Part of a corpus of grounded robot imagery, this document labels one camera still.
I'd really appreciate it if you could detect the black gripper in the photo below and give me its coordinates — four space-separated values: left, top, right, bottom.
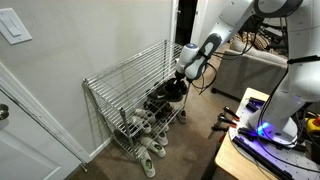
171 73 190 95

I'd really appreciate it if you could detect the black sneaker with white swoosh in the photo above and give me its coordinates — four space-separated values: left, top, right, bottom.
146 83 184 103

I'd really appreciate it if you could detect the brown leather shoe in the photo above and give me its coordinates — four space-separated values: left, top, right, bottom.
159 101 174 118

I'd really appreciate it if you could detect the white sneaker orange insole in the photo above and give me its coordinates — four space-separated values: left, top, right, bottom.
176 109 188 125

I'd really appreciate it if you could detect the black slip-on shoe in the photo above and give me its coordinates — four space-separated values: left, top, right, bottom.
143 99 164 113

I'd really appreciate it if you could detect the grey sofa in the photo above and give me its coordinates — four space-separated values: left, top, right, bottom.
211 42 290 101

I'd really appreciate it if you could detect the patterned brown throw pillow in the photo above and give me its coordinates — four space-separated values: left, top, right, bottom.
231 31 278 55

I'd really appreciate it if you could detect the white sneaker green insole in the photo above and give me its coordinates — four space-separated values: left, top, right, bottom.
137 145 157 179

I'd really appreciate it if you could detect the black equipment case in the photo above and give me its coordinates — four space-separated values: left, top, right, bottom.
239 16 266 34

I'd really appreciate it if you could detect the white baseboard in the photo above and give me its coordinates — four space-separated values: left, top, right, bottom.
88 136 114 160

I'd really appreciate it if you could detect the red yellow emergency stop button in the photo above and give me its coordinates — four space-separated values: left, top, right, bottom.
305 115 320 135

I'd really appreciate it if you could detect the white panel door with deadbolt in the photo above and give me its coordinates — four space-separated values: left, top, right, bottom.
0 89 83 180

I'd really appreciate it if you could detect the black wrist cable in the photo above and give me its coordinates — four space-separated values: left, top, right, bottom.
191 62 218 96

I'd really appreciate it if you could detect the chrome wire shelf rack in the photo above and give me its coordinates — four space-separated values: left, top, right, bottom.
82 39 198 162

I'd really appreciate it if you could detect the small black bracket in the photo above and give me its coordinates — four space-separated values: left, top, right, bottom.
249 96 267 105
245 101 260 113

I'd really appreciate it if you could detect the short black aluminium rail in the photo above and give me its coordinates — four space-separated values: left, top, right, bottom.
237 127 268 141

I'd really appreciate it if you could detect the long black aluminium rail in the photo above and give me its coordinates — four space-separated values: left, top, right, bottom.
232 135 295 180

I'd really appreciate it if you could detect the grey round base plate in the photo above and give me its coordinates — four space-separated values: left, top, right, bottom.
228 96 320 180

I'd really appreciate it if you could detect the white door frame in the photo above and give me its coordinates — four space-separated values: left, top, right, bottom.
0 61 93 164

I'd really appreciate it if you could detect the white light switch plate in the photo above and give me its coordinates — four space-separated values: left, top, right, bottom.
0 7 34 46

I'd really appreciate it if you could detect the metal door handle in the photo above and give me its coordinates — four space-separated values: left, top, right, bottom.
0 103 10 121

